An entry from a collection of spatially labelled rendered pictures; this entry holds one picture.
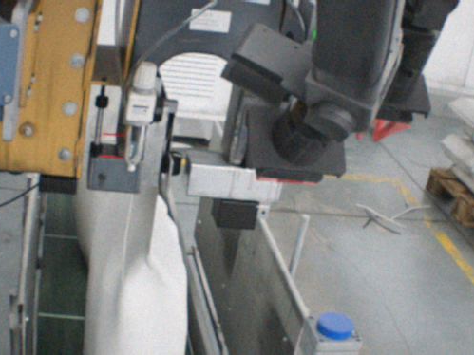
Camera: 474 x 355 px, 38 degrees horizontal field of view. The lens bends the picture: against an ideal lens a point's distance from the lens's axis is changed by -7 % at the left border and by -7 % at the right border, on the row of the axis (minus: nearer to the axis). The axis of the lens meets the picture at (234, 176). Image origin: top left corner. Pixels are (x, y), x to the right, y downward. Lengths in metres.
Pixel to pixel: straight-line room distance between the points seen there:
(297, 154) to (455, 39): 5.20
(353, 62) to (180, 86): 3.41
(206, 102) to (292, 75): 3.36
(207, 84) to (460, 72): 2.67
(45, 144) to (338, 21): 0.66
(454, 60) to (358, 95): 5.38
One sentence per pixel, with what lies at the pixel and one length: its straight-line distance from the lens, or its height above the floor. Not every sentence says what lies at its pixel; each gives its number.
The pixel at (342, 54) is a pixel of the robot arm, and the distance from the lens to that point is 0.51.
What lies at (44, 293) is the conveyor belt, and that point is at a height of 0.38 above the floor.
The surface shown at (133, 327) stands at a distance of 1.25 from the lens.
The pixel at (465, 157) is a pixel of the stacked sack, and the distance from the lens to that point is 3.93.
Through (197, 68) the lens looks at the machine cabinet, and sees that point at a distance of 3.89.
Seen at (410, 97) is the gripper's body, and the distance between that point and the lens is 0.85.
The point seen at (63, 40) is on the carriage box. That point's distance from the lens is 1.00.
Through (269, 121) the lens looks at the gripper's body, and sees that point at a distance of 0.72.
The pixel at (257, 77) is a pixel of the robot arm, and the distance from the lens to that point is 0.63.
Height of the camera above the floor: 1.48
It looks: 23 degrees down
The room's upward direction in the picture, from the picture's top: 11 degrees clockwise
